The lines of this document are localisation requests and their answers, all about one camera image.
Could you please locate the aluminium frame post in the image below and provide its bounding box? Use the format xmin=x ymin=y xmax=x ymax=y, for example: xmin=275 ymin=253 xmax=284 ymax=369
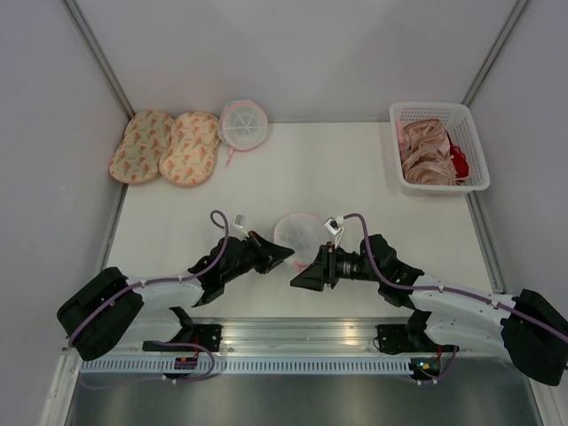
xmin=60 ymin=0 xmax=135 ymax=119
xmin=461 ymin=0 xmax=532 ymax=107

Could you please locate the right aluminium frame post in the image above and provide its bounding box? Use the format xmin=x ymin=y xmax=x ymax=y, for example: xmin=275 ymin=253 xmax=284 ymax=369
xmin=461 ymin=0 xmax=532 ymax=107

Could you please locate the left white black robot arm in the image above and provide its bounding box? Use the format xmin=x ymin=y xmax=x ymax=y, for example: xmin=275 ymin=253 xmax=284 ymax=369
xmin=56 ymin=231 xmax=295 ymax=361

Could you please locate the pink bras pile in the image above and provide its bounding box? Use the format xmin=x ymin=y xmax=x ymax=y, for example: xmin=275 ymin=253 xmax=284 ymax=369
xmin=395 ymin=118 xmax=458 ymax=185

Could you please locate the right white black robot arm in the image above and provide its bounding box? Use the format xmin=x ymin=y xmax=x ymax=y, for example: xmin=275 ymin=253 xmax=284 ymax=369
xmin=290 ymin=234 xmax=567 ymax=386

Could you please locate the white slotted cable duct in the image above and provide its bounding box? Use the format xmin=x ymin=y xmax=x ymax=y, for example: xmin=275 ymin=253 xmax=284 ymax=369
xmin=81 ymin=356 xmax=412 ymax=375

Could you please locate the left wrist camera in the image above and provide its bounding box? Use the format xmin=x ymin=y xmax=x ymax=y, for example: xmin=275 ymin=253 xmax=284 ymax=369
xmin=232 ymin=214 xmax=249 ymax=234

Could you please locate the right floral peach laundry bag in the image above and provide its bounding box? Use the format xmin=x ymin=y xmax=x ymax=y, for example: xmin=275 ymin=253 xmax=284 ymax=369
xmin=159 ymin=112 xmax=220 ymax=187

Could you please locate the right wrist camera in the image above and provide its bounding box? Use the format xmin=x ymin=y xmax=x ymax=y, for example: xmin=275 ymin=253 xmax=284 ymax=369
xmin=325 ymin=216 xmax=345 ymax=246

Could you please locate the white pink mesh laundry bag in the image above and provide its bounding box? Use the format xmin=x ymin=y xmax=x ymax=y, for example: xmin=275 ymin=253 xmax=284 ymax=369
xmin=273 ymin=212 xmax=327 ymax=272

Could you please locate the left floral peach laundry bag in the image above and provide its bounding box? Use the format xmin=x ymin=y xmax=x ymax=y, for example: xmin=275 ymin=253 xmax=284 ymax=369
xmin=108 ymin=110 xmax=174 ymax=185

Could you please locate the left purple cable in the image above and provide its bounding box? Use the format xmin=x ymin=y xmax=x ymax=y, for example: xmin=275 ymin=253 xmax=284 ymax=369
xmin=66 ymin=209 xmax=236 ymax=391

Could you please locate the red bra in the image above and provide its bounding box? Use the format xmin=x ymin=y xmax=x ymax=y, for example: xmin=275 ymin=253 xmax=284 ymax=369
xmin=446 ymin=132 xmax=469 ymax=181

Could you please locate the purple cable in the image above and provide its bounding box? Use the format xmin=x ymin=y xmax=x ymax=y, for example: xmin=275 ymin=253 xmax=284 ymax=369
xmin=339 ymin=213 xmax=568 ymax=386
xmin=66 ymin=209 xmax=236 ymax=391

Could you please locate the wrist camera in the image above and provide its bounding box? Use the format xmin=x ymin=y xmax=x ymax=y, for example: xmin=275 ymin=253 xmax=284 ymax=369
xmin=232 ymin=214 xmax=249 ymax=234
xmin=325 ymin=216 xmax=345 ymax=246

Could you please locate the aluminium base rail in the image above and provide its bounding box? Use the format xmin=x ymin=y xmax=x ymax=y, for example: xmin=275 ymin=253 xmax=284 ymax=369
xmin=58 ymin=310 xmax=406 ymax=361

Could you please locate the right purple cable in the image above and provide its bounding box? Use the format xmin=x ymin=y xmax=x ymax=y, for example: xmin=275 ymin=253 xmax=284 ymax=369
xmin=339 ymin=213 xmax=568 ymax=386

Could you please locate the white plastic basket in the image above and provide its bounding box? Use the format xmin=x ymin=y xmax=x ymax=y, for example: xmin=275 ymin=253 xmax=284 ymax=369
xmin=390 ymin=101 xmax=490 ymax=195

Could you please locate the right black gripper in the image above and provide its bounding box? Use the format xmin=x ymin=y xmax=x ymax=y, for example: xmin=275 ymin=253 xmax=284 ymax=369
xmin=289 ymin=241 xmax=383 ymax=292

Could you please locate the left aluminium frame post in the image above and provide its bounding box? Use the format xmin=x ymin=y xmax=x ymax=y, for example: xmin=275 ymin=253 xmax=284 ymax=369
xmin=60 ymin=0 xmax=135 ymax=119

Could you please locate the floral peach laundry bag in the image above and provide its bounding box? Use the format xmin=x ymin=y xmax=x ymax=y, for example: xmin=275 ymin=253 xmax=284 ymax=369
xmin=108 ymin=110 xmax=174 ymax=185
xmin=159 ymin=112 xmax=220 ymax=187

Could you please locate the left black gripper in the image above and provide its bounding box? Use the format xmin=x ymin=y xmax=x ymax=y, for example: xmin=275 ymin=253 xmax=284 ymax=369
xmin=222 ymin=230 xmax=295 ymax=284

